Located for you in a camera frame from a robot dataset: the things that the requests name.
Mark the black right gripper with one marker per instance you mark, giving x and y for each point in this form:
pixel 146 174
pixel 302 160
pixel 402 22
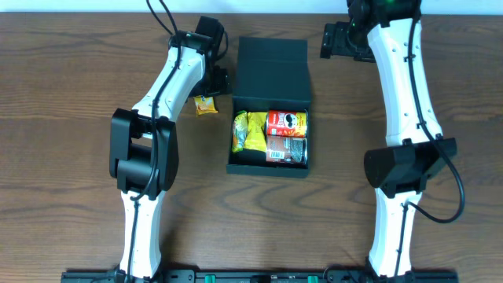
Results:
pixel 335 42

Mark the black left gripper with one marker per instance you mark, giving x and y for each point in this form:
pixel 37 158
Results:
pixel 217 82

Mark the orange cracker packet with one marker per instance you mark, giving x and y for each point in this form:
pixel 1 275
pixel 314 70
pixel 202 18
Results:
pixel 205 105

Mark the green pandan snack packet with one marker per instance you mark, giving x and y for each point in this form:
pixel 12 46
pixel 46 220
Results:
pixel 240 131

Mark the black gift box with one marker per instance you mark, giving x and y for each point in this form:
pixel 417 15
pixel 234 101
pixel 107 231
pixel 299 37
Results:
pixel 272 74

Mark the yellow snack packet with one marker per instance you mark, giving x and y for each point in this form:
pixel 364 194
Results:
pixel 256 139

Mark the red Pringles can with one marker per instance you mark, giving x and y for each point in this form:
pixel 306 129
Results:
pixel 287 124

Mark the brown Pringles can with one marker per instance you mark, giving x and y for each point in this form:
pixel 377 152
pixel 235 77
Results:
pixel 286 150

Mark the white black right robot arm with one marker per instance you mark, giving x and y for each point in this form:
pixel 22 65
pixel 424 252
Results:
pixel 388 33

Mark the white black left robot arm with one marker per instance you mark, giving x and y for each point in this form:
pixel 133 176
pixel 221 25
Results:
pixel 143 154

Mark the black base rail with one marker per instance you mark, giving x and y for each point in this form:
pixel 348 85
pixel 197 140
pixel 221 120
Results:
pixel 192 276

